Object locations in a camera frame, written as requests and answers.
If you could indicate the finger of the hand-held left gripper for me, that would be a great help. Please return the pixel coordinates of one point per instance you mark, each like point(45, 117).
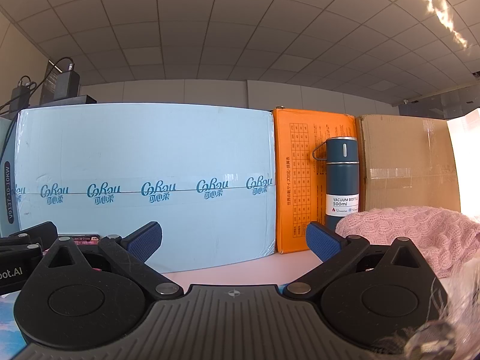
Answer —
point(32, 249)
point(39, 230)

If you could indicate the white paper box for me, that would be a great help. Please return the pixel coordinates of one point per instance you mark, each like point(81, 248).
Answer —
point(468, 157)

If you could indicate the dark blue vacuum bottle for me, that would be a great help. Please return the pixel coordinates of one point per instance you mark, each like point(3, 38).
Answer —
point(339, 180)

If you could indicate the light blue box with dark label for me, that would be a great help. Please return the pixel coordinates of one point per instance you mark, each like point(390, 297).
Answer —
point(6, 195)

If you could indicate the translucent plastic bag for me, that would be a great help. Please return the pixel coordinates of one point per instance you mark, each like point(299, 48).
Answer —
point(465, 307)

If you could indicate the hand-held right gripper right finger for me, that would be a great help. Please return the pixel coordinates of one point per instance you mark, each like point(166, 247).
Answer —
point(321, 242)

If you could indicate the smartphone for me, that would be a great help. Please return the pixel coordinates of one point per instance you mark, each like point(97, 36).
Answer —
point(84, 239)

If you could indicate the blue and pink desk mat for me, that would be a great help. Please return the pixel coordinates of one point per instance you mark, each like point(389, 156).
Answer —
point(7, 326)

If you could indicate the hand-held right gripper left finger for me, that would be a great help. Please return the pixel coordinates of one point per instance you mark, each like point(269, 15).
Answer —
point(144, 240)

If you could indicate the orange printed box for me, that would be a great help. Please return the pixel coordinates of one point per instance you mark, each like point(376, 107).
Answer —
point(296, 195)

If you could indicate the pink knit sweater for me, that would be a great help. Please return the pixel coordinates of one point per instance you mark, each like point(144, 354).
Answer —
point(412, 228)

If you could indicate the black power adapter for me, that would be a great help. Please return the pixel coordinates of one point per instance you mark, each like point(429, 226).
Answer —
point(66, 82)
point(20, 95)

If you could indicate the large light blue carton box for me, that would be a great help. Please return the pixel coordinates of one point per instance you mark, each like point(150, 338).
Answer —
point(150, 150)

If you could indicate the brown cardboard box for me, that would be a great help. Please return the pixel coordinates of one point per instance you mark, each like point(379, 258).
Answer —
point(405, 150)

